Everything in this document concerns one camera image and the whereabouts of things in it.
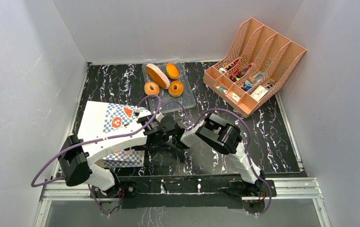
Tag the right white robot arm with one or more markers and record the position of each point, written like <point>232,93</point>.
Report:
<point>222,136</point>

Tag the round orange fake bun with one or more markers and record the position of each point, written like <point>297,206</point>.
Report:
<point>172,71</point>

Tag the brown checkered paper bag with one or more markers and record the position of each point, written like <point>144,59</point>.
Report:
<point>100,118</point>

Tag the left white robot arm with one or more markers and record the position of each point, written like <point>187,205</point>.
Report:
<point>78,158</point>

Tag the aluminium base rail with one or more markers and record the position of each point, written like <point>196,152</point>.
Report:
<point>192,191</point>

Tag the pink sugared bread slice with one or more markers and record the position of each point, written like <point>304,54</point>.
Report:
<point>158,76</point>

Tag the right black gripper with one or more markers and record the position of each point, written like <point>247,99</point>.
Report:
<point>183,143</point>

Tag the clear plastic tray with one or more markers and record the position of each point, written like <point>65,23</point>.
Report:
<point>187,98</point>

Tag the pink file organizer rack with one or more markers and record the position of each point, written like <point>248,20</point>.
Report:
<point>256,67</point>

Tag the sugared orange fake donut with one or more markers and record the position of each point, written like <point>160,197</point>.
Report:
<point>151,88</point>

